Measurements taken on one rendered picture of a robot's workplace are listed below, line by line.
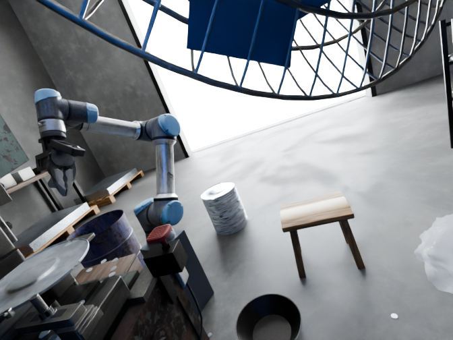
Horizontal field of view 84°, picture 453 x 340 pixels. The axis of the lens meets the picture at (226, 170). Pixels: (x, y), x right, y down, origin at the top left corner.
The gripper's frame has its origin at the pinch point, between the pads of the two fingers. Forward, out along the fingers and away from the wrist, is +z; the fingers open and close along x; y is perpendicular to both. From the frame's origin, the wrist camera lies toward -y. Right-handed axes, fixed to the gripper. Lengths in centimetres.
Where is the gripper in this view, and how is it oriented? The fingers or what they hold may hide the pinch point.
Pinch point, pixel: (65, 191)
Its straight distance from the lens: 98.0
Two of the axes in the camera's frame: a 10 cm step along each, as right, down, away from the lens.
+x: -3.7, -0.2, -9.3
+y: -9.0, 2.3, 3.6
